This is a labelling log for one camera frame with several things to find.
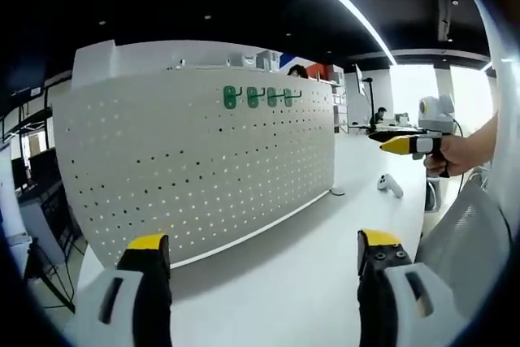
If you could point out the grey mesh office chair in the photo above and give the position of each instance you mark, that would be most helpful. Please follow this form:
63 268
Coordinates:
475 233

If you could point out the person's right hand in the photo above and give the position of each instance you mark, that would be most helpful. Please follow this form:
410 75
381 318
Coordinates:
459 156

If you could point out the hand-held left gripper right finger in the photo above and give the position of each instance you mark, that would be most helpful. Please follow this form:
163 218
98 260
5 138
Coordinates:
375 282

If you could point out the white handheld controller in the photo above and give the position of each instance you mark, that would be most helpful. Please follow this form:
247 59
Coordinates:
390 186

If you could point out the green hook assembly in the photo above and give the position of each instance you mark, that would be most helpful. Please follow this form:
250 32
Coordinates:
252 97
272 97
229 97
288 97

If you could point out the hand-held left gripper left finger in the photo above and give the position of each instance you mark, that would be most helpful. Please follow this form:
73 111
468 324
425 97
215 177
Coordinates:
148 282

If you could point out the monitor on black stand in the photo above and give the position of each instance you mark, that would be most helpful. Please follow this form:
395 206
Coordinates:
371 99

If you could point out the curved ceiling light strip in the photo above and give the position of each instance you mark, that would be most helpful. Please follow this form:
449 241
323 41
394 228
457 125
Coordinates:
357 2

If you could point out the white perforated mounting plate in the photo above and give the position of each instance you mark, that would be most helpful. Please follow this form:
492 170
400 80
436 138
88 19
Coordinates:
162 91

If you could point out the person's white shirt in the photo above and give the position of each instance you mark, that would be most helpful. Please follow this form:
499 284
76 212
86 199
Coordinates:
501 79

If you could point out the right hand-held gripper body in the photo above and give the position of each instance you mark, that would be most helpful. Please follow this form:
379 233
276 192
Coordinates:
436 115

